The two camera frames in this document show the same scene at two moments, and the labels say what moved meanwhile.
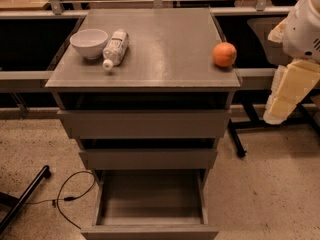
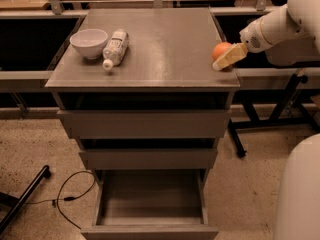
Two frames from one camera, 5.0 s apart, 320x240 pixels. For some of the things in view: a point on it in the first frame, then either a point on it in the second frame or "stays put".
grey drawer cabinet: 147,89 stays put
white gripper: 301,34 to 250,39
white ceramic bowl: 90,42 stays put
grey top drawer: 145,124 stays put
